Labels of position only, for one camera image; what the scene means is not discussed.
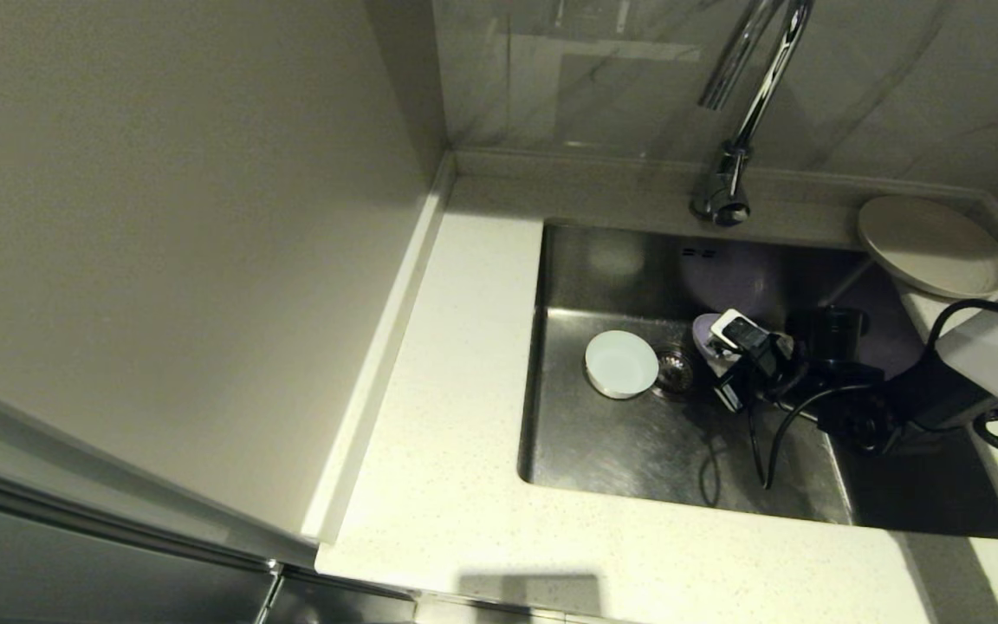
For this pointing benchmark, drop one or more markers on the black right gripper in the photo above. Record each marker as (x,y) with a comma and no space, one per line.
(763,373)

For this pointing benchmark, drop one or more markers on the small white bowl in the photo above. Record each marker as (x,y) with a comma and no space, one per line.
(620,364)

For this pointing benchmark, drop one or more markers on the beige plate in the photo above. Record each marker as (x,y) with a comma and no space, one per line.
(932,247)

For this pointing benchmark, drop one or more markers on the stainless steel sink basin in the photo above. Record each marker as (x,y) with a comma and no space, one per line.
(603,459)

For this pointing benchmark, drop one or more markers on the round metal drain strainer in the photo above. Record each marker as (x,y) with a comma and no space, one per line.
(674,373)

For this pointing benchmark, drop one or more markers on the chrome gooseneck faucet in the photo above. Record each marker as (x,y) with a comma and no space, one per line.
(729,173)

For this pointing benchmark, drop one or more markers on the grey glossy cabinet door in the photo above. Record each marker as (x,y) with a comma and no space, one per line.
(74,563)

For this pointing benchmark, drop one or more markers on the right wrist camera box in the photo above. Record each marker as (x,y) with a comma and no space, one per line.
(740,329)

